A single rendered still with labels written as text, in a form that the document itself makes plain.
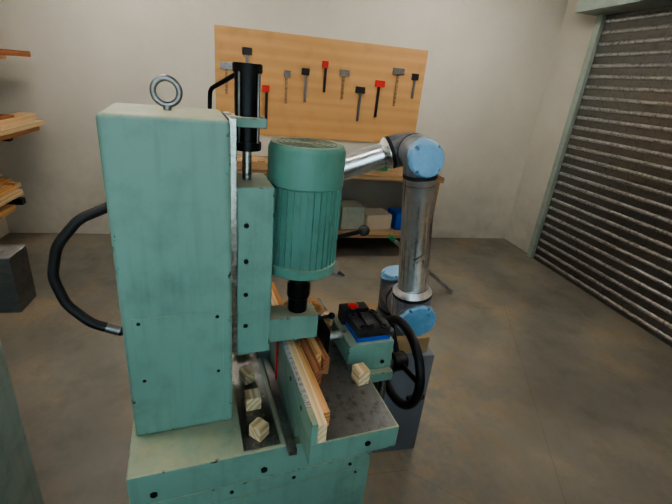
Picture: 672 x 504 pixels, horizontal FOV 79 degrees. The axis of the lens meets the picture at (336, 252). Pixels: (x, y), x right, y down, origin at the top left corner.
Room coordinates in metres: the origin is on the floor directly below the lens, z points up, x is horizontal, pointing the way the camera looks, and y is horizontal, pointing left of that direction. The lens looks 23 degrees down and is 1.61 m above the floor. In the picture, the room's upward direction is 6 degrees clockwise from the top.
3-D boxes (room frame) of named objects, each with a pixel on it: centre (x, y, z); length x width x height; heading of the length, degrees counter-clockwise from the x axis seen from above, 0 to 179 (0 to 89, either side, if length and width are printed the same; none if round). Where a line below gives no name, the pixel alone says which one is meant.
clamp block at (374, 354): (1.00, -0.10, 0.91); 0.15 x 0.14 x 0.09; 21
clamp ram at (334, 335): (0.97, -0.01, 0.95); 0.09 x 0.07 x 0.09; 21
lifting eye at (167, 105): (0.84, 0.36, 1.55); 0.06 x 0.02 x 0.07; 111
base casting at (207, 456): (0.90, 0.20, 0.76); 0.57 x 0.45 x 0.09; 111
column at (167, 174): (0.84, 0.36, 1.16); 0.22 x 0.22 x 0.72; 21
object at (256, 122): (0.89, 0.22, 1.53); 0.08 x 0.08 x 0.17; 21
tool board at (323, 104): (4.22, 0.27, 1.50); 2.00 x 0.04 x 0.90; 104
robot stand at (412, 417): (1.60, -0.29, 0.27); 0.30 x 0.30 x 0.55; 14
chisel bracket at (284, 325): (0.94, 0.11, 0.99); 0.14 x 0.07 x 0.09; 111
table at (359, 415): (0.97, -0.02, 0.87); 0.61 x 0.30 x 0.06; 21
